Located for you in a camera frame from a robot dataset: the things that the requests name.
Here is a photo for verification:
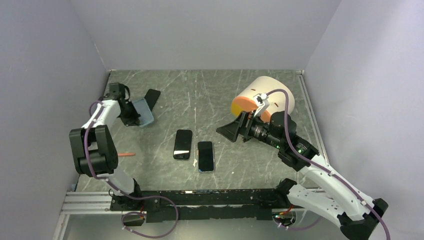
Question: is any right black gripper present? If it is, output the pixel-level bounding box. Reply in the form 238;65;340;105
216;109;283;150

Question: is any light blue phone case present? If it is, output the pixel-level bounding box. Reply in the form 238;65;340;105
132;98;154;127

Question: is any black phone face down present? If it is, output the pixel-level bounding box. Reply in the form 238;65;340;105
144;88;161;111

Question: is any clear magsafe phone case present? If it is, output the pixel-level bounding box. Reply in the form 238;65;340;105
196;140;216;174

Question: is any purple phone black screen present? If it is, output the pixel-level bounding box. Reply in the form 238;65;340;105
172;129;194;161

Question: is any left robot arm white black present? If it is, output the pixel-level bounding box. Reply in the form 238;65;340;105
69;83;143;210

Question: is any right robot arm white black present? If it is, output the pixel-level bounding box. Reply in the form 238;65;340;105
216;111;389;240

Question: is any white cylinder orange yellow face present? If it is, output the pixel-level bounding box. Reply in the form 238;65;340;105
230;75;296;123

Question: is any orange pry stick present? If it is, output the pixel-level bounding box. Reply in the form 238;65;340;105
118;152;136;157

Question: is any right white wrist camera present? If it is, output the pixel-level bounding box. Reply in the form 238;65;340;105
253;93;270;118

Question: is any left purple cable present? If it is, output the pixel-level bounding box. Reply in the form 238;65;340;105
82;99;180;240

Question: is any purple cable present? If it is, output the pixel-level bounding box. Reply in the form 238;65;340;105
264;88;392;240
82;99;180;240

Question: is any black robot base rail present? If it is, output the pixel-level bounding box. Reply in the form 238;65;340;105
110;188;291;223

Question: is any aluminium frame rail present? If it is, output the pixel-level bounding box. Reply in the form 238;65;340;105
60;191;112;215

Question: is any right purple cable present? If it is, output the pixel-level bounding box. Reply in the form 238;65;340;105
264;88;392;240

